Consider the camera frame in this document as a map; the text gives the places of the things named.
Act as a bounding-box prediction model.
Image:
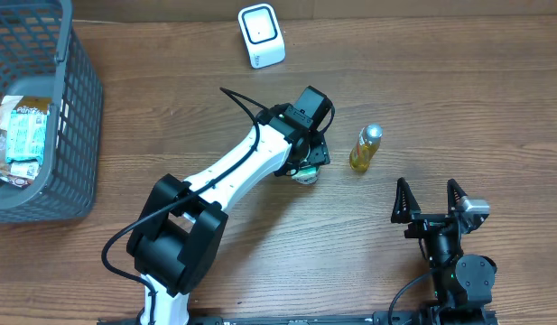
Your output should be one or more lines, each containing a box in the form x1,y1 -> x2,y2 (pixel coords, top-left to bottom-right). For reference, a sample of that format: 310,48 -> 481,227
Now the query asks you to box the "yellow bottle silver cap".
349,124 -> 383,172

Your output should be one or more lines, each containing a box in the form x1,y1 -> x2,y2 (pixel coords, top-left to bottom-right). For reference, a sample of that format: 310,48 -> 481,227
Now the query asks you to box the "brown cookie pouch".
0,95 -> 52,131

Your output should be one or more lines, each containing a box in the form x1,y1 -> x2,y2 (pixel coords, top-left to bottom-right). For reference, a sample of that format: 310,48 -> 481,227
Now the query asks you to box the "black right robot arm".
386,178 -> 498,324

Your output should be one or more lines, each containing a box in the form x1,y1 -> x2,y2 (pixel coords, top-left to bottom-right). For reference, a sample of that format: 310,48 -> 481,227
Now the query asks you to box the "green white tissue cup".
291,166 -> 320,185

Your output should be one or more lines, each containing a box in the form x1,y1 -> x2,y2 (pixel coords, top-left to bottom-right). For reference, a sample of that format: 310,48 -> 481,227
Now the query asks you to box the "small printed snack bag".
0,130 -> 41,189

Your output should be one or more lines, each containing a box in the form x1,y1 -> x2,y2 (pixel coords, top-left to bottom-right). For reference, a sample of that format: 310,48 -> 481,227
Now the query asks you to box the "grey plastic mesh basket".
0,0 -> 104,223

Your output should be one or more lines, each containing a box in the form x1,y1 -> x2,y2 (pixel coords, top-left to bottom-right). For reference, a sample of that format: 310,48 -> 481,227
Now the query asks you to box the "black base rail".
97,311 -> 499,325

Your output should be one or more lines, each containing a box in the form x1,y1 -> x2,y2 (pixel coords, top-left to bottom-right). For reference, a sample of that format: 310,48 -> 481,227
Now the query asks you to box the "teal snack packet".
5,111 -> 48,165

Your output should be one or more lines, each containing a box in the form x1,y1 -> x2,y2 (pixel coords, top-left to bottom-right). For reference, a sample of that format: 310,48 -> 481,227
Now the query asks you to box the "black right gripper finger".
447,179 -> 468,213
391,177 -> 421,224

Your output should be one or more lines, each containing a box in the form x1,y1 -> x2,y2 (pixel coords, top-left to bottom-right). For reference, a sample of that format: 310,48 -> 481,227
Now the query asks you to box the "white barcode scanner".
237,3 -> 286,69

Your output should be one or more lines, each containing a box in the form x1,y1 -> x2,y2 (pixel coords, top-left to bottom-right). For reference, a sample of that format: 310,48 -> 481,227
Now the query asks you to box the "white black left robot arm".
126,102 -> 334,324

